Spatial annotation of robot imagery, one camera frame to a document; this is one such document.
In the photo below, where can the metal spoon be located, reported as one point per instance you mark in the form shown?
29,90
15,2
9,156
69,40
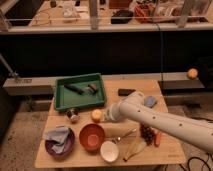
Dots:
119,138

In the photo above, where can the yellow round fruit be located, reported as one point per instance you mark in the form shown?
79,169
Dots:
96,115

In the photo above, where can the dark grape bunch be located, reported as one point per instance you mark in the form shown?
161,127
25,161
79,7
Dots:
147,133

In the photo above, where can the orange carrot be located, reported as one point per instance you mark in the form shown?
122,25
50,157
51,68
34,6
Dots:
157,139

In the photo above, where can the orange ball on ledge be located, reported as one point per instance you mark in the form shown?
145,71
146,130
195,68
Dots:
192,73

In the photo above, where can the blue-grey cloth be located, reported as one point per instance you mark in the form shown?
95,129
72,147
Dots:
59,135

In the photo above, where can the small metal cup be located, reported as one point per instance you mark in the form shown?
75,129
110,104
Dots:
72,114

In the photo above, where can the green plastic tray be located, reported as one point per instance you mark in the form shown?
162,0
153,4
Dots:
65,99

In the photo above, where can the dark tool in tray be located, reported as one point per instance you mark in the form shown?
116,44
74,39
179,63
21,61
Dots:
74,89

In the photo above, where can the orange bowl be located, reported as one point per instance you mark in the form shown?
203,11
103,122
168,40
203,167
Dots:
91,137

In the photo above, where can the purple bowl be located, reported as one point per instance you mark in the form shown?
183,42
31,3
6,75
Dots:
69,145

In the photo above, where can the black bag on bench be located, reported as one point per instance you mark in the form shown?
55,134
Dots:
121,17

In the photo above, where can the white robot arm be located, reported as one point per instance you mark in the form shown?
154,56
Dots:
195,132

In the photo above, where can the brown object in tray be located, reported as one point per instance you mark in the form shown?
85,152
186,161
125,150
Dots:
92,88

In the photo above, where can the white bowl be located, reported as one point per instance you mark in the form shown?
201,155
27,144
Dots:
109,151

